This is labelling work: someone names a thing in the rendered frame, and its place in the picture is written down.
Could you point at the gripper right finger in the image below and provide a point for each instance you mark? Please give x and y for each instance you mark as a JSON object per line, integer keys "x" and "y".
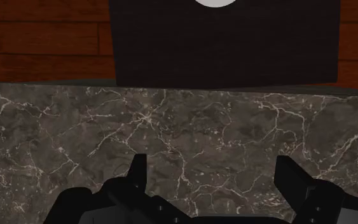
{"x": 309, "y": 192}

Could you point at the black robot stand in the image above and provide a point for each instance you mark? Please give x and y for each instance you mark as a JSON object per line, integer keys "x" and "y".
{"x": 225, "y": 46}

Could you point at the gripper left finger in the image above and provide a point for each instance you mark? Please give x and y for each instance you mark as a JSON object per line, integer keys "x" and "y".
{"x": 135, "y": 192}

